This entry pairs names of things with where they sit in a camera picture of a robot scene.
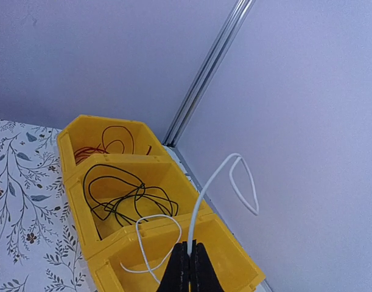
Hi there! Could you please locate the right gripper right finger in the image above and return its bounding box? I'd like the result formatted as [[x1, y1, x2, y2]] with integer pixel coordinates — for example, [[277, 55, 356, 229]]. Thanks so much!
[[189, 240, 224, 292]]

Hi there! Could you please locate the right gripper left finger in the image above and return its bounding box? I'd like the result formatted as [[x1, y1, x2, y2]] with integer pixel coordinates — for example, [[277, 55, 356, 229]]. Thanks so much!
[[157, 242, 189, 292]]

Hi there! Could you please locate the dark green cable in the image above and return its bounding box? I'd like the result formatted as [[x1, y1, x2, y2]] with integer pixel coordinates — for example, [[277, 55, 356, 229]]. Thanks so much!
[[93, 182, 174, 226]]

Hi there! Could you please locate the black cable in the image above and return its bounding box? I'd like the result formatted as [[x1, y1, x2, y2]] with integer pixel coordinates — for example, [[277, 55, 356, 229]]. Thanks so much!
[[83, 164, 179, 228]]

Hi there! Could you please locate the red cable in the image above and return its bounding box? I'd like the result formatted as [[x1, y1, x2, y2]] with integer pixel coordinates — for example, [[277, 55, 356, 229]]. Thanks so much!
[[74, 125, 153, 162], [74, 146, 104, 164]]

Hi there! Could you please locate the right yellow bin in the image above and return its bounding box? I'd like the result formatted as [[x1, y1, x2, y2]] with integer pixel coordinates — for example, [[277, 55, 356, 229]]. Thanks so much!
[[88, 214, 265, 291]]

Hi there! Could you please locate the yellow bin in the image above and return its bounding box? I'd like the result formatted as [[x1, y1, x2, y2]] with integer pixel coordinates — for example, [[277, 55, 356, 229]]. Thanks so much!
[[63, 155, 198, 245], [57, 115, 169, 180], [88, 214, 265, 291]]

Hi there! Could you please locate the middle yellow bin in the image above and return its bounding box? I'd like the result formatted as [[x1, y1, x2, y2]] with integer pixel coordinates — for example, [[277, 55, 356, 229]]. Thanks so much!
[[63, 155, 198, 245]]

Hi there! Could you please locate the floral tablecloth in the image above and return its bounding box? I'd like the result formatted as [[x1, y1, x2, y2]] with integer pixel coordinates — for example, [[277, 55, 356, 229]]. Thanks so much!
[[0, 119, 94, 291]]

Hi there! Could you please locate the left yellow bin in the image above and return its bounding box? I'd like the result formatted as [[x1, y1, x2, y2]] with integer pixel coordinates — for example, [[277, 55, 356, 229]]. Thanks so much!
[[57, 115, 169, 180]]

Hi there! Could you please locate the left aluminium post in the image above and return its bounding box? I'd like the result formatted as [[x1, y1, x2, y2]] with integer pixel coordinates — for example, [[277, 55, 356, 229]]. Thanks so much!
[[163, 0, 254, 147]]

